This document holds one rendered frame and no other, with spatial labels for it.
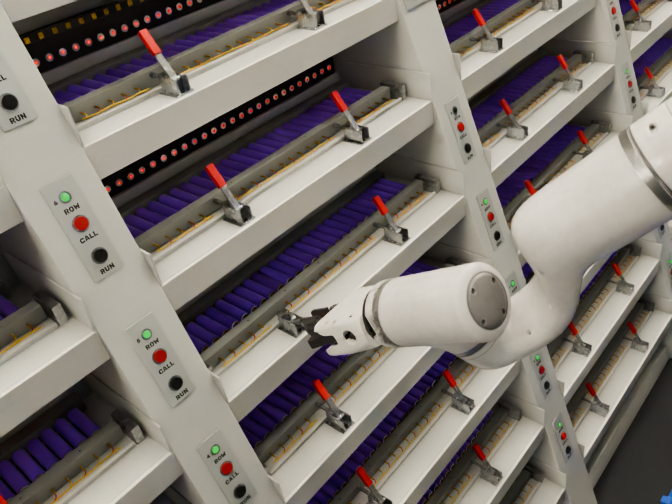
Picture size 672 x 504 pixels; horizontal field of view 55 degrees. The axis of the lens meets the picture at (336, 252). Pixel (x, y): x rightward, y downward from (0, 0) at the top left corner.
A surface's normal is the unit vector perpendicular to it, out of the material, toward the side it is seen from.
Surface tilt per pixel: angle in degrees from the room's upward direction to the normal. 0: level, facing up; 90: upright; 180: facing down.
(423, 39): 90
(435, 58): 90
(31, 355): 18
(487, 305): 78
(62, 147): 90
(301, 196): 108
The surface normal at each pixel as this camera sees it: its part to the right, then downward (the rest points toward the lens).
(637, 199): -0.43, 0.38
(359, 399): -0.15, -0.81
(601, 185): -0.68, -0.03
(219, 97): 0.75, 0.29
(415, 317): -0.78, 0.21
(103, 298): 0.66, 0.02
